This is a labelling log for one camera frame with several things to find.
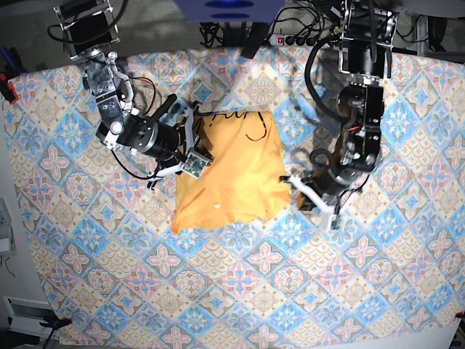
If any yellow T-shirt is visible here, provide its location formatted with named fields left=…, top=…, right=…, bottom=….
left=171, top=111, right=291, bottom=233

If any patterned tablecloth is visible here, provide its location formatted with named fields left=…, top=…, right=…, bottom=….
left=1, top=55, right=464, bottom=348

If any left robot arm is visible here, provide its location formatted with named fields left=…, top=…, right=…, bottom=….
left=280, top=1, right=397, bottom=231

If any white wall trunking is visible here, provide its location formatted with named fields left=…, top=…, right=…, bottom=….
left=3, top=296, right=54, bottom=338

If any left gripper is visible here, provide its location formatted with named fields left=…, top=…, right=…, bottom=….
left=279, top=174, right=344, bottom=231

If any bottom left orange clamp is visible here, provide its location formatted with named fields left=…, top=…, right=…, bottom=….
left=39, top=317, right=73, bottom=340

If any black centre table clamp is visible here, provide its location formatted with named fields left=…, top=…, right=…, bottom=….
left=240, top=22, right=270, bottom=60

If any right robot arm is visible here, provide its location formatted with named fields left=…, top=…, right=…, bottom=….
left=47, top=1, right=213, bottom=188

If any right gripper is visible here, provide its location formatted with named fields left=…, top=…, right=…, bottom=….
left=147, top=101, right=213, bottom=190

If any white power strip red switch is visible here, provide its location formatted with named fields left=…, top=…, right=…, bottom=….
left=264, top=34, right=324, bottom=47

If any left edge red clamp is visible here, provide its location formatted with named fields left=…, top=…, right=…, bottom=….
left=1, top=47, right=27, bottom=105

